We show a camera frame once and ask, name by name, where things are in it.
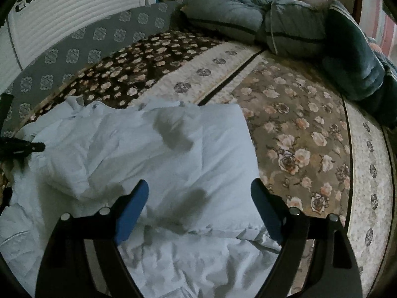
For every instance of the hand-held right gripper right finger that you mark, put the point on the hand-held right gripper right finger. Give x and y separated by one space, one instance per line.
266 209

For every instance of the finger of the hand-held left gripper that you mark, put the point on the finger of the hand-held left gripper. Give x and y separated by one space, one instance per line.
26 147

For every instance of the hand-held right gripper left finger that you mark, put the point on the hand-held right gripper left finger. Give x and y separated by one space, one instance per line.
131 206

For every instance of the white garment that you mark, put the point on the white garment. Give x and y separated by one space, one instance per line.
149 167

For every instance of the floral bed blanket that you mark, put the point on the floral bed blanket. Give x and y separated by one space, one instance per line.
279 124

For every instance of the grey patterned bed sheet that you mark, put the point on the grey patterned bed sheet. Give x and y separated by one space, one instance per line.
74 52

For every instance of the white ribbed wardrobe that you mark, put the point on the white ribbed wardrobe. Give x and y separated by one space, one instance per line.
62 15

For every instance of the dark teal folded blanket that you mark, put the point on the dark teal folded blanket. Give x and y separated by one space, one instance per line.
356 59

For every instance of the grey-blue folded quilt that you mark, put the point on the grey-blue folded quilt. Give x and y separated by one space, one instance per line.
248 17

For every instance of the striped curtain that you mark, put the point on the striped curtain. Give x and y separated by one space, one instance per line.
380 21

